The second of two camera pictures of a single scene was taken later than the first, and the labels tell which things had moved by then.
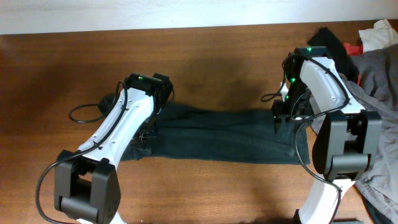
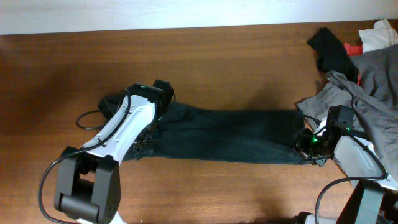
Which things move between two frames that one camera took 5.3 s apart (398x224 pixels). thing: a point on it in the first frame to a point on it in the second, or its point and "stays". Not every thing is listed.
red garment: [355, 50] stays
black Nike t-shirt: [216, 132] stays
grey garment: [373, 76] stays
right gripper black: [278, 110] to [300, 144]
